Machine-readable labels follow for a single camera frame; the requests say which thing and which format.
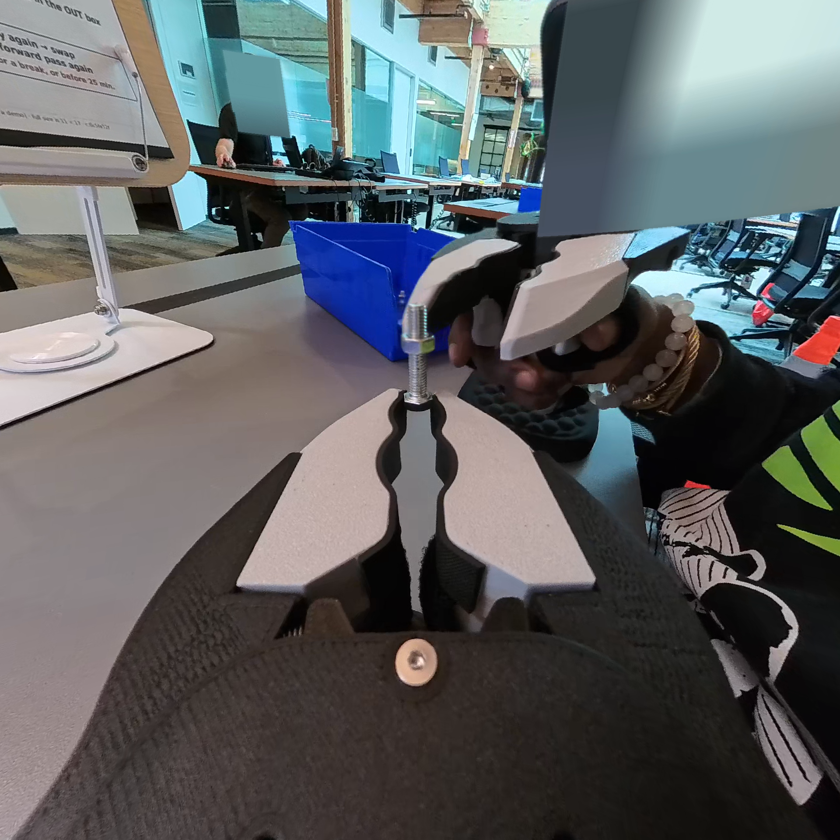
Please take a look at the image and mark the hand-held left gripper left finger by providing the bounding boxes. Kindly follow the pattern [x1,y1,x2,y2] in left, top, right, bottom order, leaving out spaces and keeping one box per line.
[235,388,414,621]

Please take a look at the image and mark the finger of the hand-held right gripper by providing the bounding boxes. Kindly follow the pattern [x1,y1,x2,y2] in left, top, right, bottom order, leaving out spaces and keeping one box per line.
[499,234,636,361]
[407,238,524,328]

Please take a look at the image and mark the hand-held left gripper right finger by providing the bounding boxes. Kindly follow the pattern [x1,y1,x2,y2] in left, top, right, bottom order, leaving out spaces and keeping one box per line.
[420,388,598,631]

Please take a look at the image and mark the long steel hex bolt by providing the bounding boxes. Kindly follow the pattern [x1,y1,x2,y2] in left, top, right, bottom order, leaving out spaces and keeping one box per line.
[402,305,435,410]

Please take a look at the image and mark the person's right forearm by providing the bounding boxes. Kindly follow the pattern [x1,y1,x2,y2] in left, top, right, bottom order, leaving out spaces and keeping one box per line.
[623,322,840,506]

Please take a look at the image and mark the person's right hand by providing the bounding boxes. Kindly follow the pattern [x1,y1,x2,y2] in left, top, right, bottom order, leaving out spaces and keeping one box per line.
[448,293,680,412]

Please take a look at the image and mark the wood-topped office desk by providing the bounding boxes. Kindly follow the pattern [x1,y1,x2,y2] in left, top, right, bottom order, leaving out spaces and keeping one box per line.
[443,199,522,221]
[189,164,431,253]

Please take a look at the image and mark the black honeycomb wrist rest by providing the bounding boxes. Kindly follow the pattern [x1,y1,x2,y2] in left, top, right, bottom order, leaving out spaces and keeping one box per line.
[457,377,600,462]

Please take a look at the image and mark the row of black office chairs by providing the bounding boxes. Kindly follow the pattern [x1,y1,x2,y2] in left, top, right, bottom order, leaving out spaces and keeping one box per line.
[676,210,840,358]

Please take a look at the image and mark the black white patterned pants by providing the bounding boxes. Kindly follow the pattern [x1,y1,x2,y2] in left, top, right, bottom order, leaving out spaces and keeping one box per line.
[646,486,840,808]

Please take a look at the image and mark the white poster stand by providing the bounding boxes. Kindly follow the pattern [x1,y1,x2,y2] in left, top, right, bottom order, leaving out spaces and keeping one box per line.
[0,187,215,427]

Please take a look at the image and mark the instruction poster on tan board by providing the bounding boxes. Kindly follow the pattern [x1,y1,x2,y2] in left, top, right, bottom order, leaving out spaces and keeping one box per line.
[0,0,191,188]

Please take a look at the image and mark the white bead bracelet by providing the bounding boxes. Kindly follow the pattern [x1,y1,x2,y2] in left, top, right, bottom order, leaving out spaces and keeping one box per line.
[588,293,697,409]

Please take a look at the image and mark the gold bracelet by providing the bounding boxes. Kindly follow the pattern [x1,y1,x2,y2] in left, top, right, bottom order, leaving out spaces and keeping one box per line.
[607,322,703,414]

